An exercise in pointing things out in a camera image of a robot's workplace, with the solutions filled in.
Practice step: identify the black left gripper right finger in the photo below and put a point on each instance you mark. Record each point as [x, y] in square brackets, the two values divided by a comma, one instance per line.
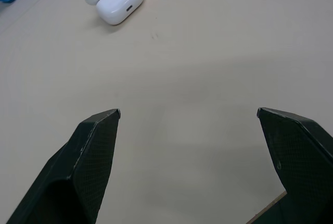
[301, 156]

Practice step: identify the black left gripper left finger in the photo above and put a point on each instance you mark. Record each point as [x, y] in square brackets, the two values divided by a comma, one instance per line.
[78, 169]

